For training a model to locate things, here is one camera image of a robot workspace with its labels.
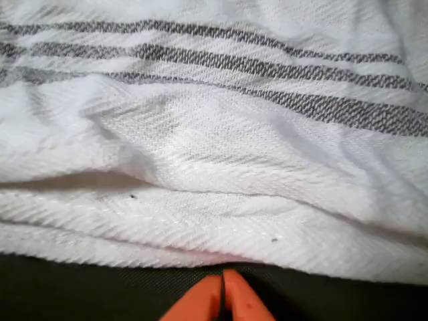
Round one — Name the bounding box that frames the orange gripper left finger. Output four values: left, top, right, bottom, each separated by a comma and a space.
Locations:
158, 274, 223, 321

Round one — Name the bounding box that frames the dark green desk mat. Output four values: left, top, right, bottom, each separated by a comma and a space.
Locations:
0, 252, 428, 321

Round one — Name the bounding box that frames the white striped towel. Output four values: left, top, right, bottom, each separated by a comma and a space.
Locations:
0, 0, 428, 286

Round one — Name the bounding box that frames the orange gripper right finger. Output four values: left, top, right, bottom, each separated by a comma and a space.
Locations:
222, 269, 277, 321

